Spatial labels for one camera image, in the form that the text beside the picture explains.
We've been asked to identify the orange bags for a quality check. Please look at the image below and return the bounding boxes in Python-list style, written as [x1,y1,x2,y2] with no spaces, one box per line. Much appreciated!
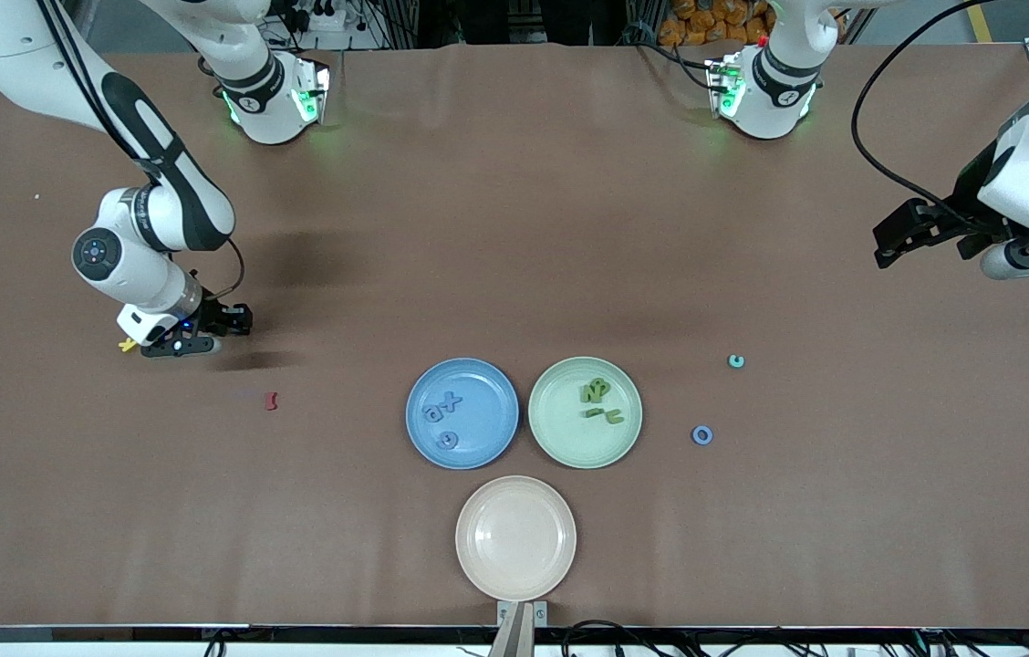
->
[658,0,775,47]

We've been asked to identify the blue plate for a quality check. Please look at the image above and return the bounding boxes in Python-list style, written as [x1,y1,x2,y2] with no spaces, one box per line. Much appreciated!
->
[405,357,520,471]

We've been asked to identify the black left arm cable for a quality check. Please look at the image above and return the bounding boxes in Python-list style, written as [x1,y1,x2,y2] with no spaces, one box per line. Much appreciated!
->
[849,0,1003,224]

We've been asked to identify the brown table cover sheet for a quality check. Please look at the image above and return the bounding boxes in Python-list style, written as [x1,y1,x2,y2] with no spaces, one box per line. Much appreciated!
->
[0,41,1029,631]

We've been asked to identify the white power strip with plugs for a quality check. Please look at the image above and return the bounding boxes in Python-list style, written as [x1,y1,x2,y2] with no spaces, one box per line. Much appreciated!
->
[282,0,351,34]

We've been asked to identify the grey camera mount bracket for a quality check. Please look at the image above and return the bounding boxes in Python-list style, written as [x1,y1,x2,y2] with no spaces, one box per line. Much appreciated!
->
[489,600,549,657]

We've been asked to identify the table edge rail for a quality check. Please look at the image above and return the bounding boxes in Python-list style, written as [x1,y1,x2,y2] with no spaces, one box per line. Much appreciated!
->
[0,624,1029,645]

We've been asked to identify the beige plate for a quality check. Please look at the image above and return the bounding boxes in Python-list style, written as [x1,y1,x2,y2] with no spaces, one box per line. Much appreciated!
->
[455,474,577,603]

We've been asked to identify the green plate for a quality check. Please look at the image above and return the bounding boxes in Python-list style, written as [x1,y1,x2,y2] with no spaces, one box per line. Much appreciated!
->
[527,356,643,470]

